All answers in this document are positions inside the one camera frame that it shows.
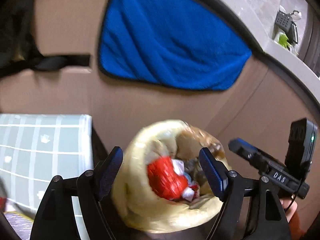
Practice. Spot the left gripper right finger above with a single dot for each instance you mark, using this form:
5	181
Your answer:
215	172

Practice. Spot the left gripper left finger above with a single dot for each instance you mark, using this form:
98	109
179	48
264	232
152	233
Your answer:
108	171

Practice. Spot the red plastic wrapper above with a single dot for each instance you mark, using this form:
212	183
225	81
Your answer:
164	181

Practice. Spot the yellow trash bag bin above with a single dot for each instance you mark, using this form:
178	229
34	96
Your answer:
136	203

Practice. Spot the right hand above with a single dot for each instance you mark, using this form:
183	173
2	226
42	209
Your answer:
290	206

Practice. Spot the green grid table mat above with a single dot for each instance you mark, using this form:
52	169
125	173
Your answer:
35	148

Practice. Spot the blue towel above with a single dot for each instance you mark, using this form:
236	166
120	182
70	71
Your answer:
173	43

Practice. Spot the black cloth on cabinet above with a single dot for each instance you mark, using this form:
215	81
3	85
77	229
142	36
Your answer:
18	47

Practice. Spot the black utensil rack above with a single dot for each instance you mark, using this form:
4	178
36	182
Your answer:
287	23

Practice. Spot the grey countertop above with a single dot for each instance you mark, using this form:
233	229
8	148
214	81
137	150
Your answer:
258	17

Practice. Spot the black camera box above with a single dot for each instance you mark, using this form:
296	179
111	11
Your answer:
302	139

